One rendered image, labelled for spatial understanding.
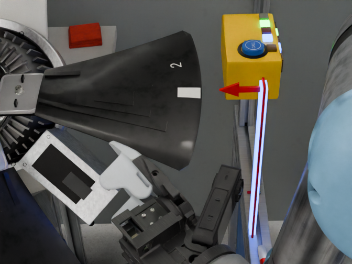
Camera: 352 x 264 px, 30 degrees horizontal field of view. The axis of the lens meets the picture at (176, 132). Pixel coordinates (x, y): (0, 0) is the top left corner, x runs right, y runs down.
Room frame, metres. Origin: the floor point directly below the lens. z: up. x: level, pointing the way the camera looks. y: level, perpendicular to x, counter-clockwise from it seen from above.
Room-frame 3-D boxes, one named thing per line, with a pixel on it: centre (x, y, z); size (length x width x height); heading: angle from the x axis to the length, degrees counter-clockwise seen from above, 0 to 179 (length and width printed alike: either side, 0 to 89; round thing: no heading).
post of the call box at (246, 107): (1.03, -0.15, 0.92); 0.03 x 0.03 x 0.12; 89
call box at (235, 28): (1.03, -0.15, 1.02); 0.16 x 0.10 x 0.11; 179
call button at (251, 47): (0.98, -0.14, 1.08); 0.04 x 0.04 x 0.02
